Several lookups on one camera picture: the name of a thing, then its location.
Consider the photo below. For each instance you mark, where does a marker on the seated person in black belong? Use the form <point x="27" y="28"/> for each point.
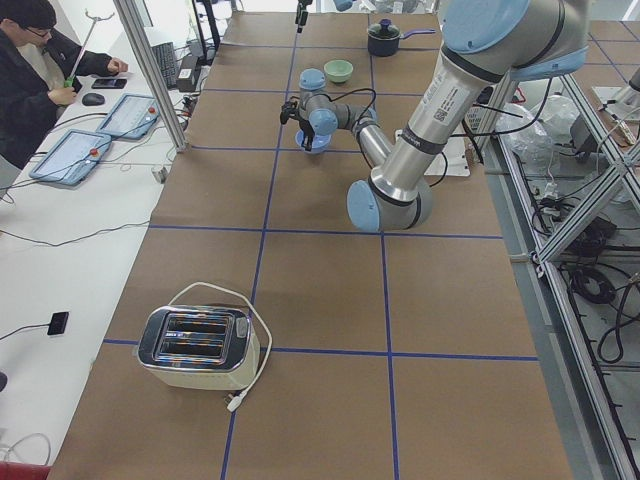
<point x="36" y="60"/>

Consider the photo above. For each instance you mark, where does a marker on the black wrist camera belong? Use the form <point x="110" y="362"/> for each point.
<point x="289" y="111"/>

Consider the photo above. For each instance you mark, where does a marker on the black smartphone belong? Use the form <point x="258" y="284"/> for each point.
<point x="109" y="83"/>

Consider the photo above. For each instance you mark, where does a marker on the small metal cup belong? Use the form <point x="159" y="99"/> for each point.
<point x="159" y="173"/>

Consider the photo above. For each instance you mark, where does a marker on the blue bowl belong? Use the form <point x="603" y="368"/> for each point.
<point x="319" y="144"/>

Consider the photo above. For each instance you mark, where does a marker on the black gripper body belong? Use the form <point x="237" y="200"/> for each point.
<point x="300" y="18"/>
<point x="305" y="126"/>

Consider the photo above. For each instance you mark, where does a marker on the near blue teach pendant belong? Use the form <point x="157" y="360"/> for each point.
<point x="72" y="158"/>

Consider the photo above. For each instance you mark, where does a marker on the green bowl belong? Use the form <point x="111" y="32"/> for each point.
<point x="338" y="71"/>

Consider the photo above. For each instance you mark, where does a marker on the dark blue saucepan with lid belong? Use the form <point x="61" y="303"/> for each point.
<point x="384" y="37"/>

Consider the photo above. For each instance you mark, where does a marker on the black keyboard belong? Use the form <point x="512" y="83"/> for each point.
<point x="164" y="54"/>

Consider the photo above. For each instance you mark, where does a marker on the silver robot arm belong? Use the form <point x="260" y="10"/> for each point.
<point x="483" y="41"/>
<point x="340" y="5"/>

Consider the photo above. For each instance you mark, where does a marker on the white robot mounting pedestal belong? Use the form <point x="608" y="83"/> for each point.
<point x="452" y="161"/>

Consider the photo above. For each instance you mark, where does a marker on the far blue teach pendant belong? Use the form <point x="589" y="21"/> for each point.
<point x="130" y="118"/>

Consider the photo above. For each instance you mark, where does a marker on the cream toaster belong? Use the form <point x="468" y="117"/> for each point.
<point x="200" y="347"/>

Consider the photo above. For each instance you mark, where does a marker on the black computer mouse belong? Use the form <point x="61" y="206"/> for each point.
<point x="93" y="99"/>

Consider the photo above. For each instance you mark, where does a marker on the aluminium frame post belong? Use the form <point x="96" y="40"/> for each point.
<point x="134" y="29"/>

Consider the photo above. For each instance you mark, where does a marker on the blue teach pendant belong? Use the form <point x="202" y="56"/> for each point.
<point x="72" y="158"/>
<point x="130" y="118"/>

